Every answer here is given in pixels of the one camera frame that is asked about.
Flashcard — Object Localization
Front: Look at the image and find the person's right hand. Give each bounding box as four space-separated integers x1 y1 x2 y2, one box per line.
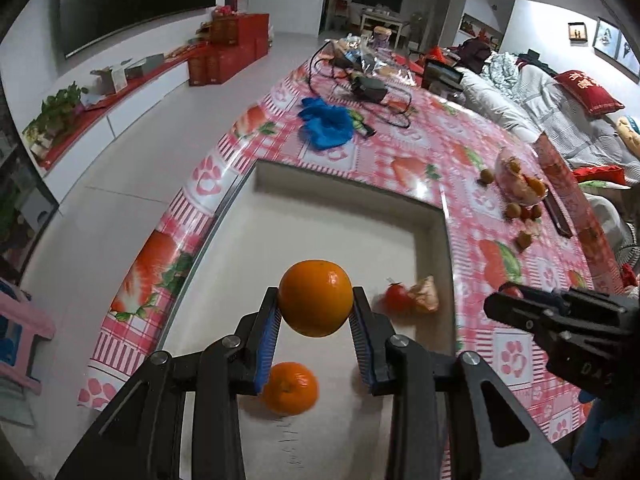
572 400 640 477

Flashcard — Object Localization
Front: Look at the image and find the green potted plant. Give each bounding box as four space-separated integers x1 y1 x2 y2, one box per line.
22 82 88 146

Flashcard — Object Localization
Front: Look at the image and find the yellow plush toy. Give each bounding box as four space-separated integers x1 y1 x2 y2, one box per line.
616 115 640 153

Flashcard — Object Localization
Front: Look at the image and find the dark smartphone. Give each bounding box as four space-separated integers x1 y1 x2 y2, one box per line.
542 192 573 238

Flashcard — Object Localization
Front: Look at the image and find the mandarin with green stem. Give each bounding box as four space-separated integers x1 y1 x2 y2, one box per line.
260 361 320 416

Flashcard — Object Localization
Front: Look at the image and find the black power adapter with cables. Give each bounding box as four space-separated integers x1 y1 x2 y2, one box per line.
307 42 416 140

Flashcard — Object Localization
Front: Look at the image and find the black wall television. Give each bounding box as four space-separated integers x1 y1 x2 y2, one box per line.
59 0 218 58

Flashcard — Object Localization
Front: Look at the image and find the clear plastic bag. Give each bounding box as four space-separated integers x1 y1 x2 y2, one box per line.
345 35 401 73

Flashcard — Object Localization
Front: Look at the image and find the landscape wall painting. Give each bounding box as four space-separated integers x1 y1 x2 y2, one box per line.
460 12 503 41

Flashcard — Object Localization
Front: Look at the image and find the red embroidered cushion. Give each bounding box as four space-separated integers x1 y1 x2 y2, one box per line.
554 70 626 118

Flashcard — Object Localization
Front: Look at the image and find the grey blanket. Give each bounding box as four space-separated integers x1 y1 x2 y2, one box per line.
517 62 640 176

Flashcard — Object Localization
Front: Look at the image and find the open cardboard box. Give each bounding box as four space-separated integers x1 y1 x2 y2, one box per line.
90 65 132 95

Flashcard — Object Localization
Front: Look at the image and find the dark glass cabinet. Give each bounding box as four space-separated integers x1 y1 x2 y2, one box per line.
0 125 61 281

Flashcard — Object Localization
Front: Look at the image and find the patterned white cloth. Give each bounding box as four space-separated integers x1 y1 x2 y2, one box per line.
487 52 523 96

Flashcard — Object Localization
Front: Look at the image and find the white sofa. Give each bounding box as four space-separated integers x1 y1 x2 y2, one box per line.
457 52 640 291

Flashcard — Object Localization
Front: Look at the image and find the white shallow tray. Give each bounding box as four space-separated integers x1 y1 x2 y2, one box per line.
150 159 463 480

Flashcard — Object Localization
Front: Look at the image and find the framed wall picture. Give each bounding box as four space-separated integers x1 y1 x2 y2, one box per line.
616 32 640 78
592 16 621 56

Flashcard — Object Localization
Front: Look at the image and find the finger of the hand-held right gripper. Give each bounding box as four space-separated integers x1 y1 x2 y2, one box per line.
483 291 562 336
520 286 577 312

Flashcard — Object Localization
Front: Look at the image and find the dark clothes pile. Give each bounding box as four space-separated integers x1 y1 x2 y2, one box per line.
457 37 493 73

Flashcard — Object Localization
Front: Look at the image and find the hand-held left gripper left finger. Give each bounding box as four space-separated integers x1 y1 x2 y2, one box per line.
55 286 282 480

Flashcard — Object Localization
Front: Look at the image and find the pink strawberry print tablecloth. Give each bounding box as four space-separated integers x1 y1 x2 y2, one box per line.
77 42 631 446

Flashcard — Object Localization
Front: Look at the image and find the large smooth orange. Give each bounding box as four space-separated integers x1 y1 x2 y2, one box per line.
277 259 355 338

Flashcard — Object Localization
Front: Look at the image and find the pale tan fruit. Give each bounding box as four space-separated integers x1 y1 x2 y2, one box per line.
509 172 538 206

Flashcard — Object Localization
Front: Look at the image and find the grey flat box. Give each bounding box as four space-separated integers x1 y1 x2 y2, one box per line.
125 55 166 81

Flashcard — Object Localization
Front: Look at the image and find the pink plastic stool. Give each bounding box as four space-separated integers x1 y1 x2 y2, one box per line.
0 287 56 396

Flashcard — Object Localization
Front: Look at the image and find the black box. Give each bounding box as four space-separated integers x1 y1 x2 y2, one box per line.
424 59 463 93

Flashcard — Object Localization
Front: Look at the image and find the red trimmed cushion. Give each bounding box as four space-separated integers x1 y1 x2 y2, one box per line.
572 164 640 191

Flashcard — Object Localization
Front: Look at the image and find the white television cabinet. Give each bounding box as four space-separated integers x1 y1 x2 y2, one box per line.
30 47 211 201

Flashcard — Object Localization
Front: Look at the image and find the clear bag of fruit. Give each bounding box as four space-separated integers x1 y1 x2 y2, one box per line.
495 146 550 207

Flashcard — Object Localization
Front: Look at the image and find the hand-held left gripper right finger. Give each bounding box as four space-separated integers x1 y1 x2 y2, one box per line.
349 286 576 480

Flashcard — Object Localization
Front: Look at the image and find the white side table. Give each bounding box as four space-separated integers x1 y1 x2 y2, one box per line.
360 10 408 46

